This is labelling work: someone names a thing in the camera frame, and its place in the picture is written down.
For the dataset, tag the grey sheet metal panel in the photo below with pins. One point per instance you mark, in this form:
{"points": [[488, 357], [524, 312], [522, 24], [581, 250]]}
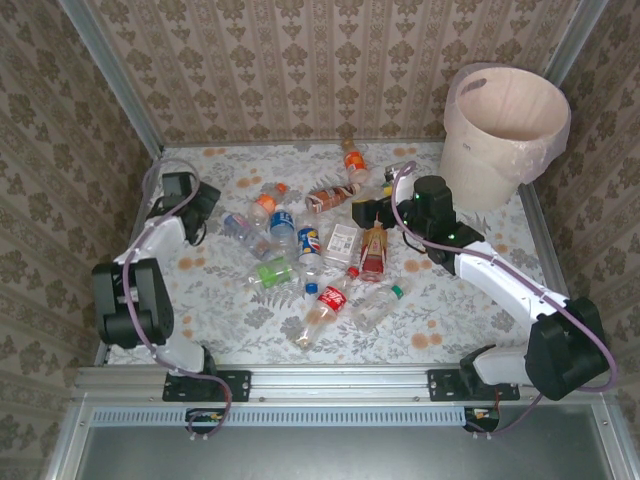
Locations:
{"points": [[325, 455]]}

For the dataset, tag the aluminium frame post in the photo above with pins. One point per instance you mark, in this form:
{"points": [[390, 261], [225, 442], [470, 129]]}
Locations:
{"points": [[110, 75], [575, 40]]}

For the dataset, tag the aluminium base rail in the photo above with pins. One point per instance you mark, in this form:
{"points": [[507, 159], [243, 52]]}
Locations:
{"points": [[340, 382]]}

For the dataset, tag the floral patterned table cover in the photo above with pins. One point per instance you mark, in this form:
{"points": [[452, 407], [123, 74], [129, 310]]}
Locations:
{"points": [[225, 325]]}

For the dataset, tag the orange label orange cap bottle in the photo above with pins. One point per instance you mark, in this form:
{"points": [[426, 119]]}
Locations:
{"points": [[265, 205]]}

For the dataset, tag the gold red label bottle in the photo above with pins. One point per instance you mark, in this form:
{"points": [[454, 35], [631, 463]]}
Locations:
{"points": [[373, 255]]}

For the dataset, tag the orange label juice bottle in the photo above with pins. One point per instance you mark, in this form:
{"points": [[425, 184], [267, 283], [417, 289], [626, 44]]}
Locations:
{"points": [[355, 162]]}

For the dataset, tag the blue Pepsi plastic bottle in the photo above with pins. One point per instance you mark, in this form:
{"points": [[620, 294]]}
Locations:
{"points": [[308, 242]]}

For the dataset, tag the beige round waste bin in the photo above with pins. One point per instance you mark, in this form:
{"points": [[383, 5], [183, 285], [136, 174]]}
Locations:
{"points": [[475, 165]]}

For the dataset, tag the brown label plastic bottle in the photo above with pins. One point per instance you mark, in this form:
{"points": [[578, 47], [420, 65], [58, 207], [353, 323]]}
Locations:
{"points": [[327, 197]]}

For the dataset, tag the aluminium rear frame rail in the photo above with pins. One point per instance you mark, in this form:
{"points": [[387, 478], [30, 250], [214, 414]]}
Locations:
{"points": [[250, 144]]}

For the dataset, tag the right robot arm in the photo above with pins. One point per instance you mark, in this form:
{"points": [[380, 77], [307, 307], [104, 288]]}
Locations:
{"points": [[500, 280]]}

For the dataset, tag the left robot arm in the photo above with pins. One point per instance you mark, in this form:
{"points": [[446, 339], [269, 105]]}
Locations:
{"points": [[160, 232]]}

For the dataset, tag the blue label water bottle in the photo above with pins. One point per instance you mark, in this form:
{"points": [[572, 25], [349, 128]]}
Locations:
{"points": [[282, 222]]}

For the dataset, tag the translucent plastic bin liner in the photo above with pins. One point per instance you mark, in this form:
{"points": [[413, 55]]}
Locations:
{"points": [[542, 160]]}

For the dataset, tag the white label clear bottle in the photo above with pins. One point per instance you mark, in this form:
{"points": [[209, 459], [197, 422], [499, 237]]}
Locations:
{"points": [[342, 240]]}

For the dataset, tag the green label clear bottle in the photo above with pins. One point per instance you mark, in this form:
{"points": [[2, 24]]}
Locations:
{"points": [[272, 274]]}

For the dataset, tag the crushed clear purple tinted bottle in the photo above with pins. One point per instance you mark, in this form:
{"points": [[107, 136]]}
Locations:
{"points": [[240, 227]]}

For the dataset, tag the red Coca-Cola plastic bottle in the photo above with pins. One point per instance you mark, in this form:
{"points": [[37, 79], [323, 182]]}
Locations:
{"points": [[331, 300]]}

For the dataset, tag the clear bottle green cap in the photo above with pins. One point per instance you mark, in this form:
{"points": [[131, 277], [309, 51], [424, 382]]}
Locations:
{"points": [[372, 310], [386, 189]]}

